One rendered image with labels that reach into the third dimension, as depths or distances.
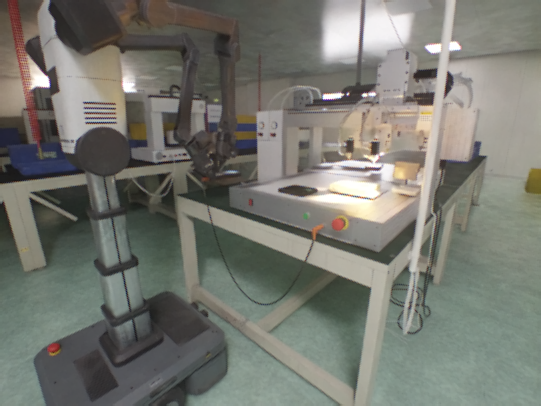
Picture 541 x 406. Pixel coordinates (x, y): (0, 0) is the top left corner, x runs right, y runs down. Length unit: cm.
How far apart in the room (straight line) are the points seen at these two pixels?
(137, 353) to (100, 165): 74
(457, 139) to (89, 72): 146
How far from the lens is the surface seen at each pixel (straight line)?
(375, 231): 87
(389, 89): 115
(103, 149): 97
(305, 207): 98
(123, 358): 127
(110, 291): 115
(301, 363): 133
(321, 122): 141
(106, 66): 98
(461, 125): 151
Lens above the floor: 113
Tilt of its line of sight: 16 degrees down
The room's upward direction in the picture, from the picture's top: straight up
